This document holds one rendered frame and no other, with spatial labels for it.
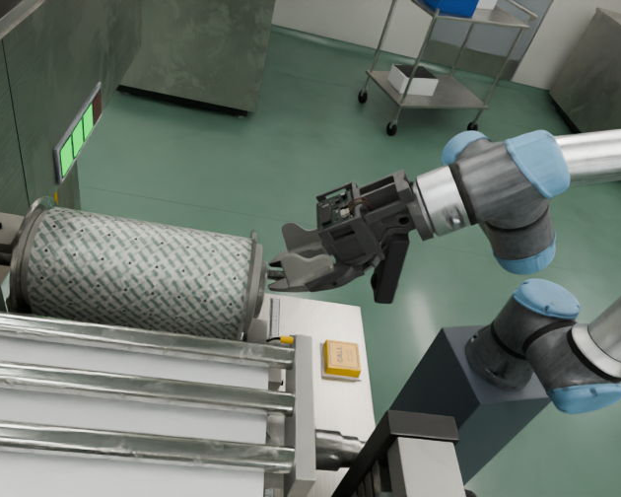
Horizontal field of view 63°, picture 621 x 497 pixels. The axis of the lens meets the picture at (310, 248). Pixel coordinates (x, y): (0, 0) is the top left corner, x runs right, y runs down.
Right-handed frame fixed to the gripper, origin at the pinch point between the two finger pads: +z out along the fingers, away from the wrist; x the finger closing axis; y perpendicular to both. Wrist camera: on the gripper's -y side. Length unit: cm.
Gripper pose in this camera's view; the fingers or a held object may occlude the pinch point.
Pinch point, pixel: (281, 276)
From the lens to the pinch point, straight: 66.4
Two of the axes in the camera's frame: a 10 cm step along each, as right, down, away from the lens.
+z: -9.0, 3.4, 2.8
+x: 0.2, 6.7, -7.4
